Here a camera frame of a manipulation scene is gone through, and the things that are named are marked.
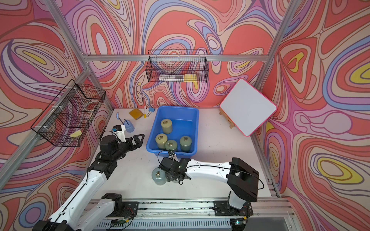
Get clear tube in basket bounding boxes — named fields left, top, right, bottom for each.
left=159, top=74, right=185, bottom=82

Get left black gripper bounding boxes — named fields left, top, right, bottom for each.
left=110, top=133, right=143, bottom=162

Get blue binder clip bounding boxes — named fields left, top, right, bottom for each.
left=147, top=107, right=155, bottom=116

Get white board pink frame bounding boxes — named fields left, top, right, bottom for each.
left=220, top=80, right=277, bottom=137

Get yellow sticky notes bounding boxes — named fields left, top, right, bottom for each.
left=184, top=74, right=198, bottom=82

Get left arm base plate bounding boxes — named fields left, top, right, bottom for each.
left=108, top=201, right=139, bottom=218

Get yellow-green tea canister back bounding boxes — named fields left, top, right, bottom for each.
left=161, top=119, right=173, bottom=134

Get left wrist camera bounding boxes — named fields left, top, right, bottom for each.
left=112, top=125, right=126, bottom=142

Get black wire basket left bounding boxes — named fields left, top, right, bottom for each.
left=31, top=80, right=106, bottom=147

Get wooden easel stand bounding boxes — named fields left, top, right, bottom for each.
left=219, top=108, right=236, bottom=129

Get green circuit board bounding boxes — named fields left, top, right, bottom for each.
left=110, top=219, right=130, bottom=227

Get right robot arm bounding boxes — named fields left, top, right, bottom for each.
left=158, top=157, right=260, bottom=210

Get black wire basket back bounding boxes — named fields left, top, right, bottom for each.
left=145, top=49, right=209, bottom=82

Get yellow-green tea canister front-left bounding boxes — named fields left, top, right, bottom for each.
left=155, top=133, right=168, bottom=150

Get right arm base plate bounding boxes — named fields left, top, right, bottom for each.
left=213, top=200, right=253, bottom=217

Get yellow-green tea canister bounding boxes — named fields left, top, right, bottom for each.
left=161, top=119, right=173, bottom=134
left=155, top=133, right=168, bottom=150

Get green tea canister front-right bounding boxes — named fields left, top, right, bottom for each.
left=180, top=136, right=192, bottom=152

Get black wire basket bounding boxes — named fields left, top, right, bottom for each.
left=31, top=80, right=106, bottom=147
left=145, top=49, right=209, bottom=82

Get blue plastic basket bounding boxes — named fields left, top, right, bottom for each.
left=146, top=106, right=199, bottom=158

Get blue bottle with brush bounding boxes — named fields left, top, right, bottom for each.
left=116, top=113, right=135, bottom=133

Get aluminium rail base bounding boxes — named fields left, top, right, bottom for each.
left=95, top=197, right=302, bottom=231

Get yellow square pad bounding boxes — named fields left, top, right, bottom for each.
left=129, top=108, right=144, bottom=120

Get green tea canister front-middle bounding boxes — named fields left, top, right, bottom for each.
left=165, top=140, right=178, bottom=151

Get yellow sponge in basket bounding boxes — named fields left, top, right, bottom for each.
left=69, top=130, right=82, bottom=139

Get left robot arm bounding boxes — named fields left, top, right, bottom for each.
left=33, top=134, right=145, bottom=231

